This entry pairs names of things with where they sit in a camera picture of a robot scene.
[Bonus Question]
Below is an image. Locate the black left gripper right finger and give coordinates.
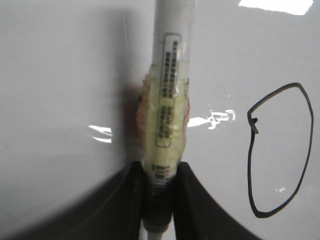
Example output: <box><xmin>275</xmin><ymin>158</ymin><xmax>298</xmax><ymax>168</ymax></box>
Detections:
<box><xmin>173</xmin><ymin>162</ymin><xmax>259</xmax><ymax>240</ymax></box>

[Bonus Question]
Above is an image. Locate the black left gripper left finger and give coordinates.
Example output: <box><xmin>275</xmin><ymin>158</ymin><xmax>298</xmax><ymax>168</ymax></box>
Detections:
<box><xmin>32</xmin><ymin>161</ymin><xmax>148</xmax><ymax>240</ymax></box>

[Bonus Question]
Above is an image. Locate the white black whiteboard marker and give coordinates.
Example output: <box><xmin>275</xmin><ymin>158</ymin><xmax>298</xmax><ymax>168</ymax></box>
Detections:
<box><xmin>136</xmin><ymin>0</ymin><xmax>197</xmax><ymax>240</ymax></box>

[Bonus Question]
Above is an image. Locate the white whiteboard with metal frame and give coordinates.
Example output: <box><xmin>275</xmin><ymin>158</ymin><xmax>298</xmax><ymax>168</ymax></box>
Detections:
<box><xmin>0</xmin><ymin>0</ymin><xmax>320</xmax><ymax>240</ymax></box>

